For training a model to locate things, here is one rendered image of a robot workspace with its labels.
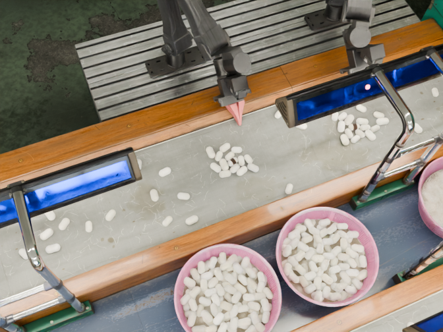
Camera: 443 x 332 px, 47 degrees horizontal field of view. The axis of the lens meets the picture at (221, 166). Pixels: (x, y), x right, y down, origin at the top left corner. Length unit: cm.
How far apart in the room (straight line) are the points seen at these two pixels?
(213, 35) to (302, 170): 45
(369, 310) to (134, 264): 60
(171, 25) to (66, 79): 115
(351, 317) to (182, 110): 74
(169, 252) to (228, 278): 16
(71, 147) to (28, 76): 124
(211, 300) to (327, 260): 32
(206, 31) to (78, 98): 124
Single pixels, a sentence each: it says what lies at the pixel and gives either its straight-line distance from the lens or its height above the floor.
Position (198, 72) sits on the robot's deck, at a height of 67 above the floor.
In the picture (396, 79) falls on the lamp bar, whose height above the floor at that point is 108.
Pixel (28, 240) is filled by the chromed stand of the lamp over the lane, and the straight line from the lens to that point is 100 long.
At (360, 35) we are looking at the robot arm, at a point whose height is 100.
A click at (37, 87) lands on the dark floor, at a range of 264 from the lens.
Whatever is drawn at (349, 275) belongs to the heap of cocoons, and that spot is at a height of 74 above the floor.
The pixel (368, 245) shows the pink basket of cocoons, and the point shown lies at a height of 75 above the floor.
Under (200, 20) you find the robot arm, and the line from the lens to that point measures 143.
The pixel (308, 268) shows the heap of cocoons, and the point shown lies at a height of 72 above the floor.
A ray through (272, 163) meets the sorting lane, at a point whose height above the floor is 74.
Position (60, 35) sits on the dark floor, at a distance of 282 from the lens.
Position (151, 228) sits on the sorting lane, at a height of 74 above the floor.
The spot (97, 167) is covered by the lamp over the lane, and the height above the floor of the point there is 110.
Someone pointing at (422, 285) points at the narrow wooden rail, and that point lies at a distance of 141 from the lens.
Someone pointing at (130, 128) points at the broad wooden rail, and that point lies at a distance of 150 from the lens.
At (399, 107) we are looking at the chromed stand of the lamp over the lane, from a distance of 118.
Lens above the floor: 202
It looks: 62 degrees down
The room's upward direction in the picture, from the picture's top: 4 degrees clockwise
